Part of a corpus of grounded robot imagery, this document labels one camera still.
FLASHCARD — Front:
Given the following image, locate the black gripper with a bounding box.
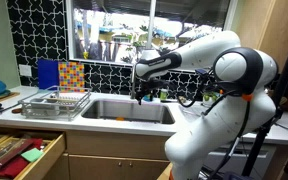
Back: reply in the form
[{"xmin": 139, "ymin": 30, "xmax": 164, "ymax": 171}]
[{"xmin": 135, "ymin": 77, "xmax": 167, "ymax": 106}]

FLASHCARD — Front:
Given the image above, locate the green hand soap bottle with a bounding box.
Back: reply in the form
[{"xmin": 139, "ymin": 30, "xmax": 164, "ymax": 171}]
[{"xmin": 159, "ymin": 88, "xmax": 169, "ymax": 102}]

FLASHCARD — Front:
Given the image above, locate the stainless steel sink basin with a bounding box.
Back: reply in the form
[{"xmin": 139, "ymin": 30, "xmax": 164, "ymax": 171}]
[{"xmin": 81, "ymin": 98, "xmax": 177, "ymax": 125}]

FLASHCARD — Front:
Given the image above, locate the chrome sink faucet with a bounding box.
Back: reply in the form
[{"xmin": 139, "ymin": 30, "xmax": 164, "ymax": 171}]
[{"xmin": 129, "ymin": 63, "xmax": 139, "ymax": 100}]

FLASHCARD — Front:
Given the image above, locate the wooden base cabinet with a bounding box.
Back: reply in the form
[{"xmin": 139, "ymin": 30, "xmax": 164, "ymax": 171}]
[{"xmin": 65, "ymin": 130, "xmax": 172, "ymax": 180}]

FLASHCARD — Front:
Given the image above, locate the small potted green plant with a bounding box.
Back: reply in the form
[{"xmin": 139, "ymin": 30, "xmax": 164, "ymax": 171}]
[{"xmin": 202, "ymin": 92, "xmax": 219, "ymax": 104}]

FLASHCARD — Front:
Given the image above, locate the multicoloured checkered cutting board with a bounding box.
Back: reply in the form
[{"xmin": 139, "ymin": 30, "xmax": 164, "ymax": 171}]
[{"xmin": 57, "ymin": 61, "xmax": 86, "ymax": 93}]

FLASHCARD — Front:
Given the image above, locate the white framed window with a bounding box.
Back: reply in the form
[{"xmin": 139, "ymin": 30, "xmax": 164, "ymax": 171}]
[{"xmin": 65, "ymin": 0, "xmax": 238, "ymax": 75}]

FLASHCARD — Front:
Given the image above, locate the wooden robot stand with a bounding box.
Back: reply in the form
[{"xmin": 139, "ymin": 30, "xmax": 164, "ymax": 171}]
[{"xmin": 157, "ymin": 162, "xmax": 174, "ymax": 180}]

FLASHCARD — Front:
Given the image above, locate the blue cutting board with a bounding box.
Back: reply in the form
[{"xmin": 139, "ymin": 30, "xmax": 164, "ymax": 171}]
[{"xmin": 37, "ymin": 59, "xmax": 60, "ymax": 90}]

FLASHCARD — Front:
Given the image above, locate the open wooden drawer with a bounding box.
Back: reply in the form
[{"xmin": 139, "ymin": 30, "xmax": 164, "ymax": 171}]
[{"xmin": 0, "ymin": 129, "xmax": 67, "ymax": 180}]

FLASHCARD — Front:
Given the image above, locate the green cloth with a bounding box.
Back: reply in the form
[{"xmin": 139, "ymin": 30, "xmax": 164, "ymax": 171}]
[{"xmin": 20, "ymin": 147, "xmax": 44, "ymax": 163}]

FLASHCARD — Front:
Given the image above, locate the wooden board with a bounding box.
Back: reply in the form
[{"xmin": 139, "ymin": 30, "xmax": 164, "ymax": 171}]
[{"xmin": 0, "ymin": 91, "xmax": 21, "ymax": 105}]

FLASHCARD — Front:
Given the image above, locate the grey dishwasher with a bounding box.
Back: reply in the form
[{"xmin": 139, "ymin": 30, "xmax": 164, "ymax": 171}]
[{"xmin": 203, "ymin": 141, "xmax": 279, "ymax": 180}]

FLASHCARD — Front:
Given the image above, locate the red cloth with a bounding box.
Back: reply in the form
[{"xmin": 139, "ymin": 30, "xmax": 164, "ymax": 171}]
[{"xmin": 0, "ymin": 138, "xmax": 44, "ymax": 179}]

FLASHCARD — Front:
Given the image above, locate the black tripod pole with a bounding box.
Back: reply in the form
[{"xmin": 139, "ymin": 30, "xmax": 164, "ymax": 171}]
[{"xmin": 241, "ymin": 51, "xmax": 288, "ymax": 177}]

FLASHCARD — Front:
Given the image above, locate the metal wire dish rack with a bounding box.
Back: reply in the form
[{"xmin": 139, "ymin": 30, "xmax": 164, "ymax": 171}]
[{"xmin": 18, "ymin": 85, "xmax": 92, "ymax": 122}]

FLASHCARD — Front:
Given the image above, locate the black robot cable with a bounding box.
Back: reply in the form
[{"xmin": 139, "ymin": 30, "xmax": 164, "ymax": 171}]
[{"xmin": 175, "ymin": 88, "xmax": 253, "ymax": 180}]

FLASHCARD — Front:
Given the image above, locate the white wall outlet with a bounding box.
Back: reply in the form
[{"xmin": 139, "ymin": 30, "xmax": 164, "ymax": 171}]
[{"xmin": 18, "ymin": 63, "xmax": 33, "ymax": 78}]

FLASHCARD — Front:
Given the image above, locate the wooden wall cabinet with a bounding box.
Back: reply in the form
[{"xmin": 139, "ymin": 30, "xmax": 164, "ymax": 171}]
[{"xmin": 227, "ymin": 0, "xmax": 288, "ymax": 77}]

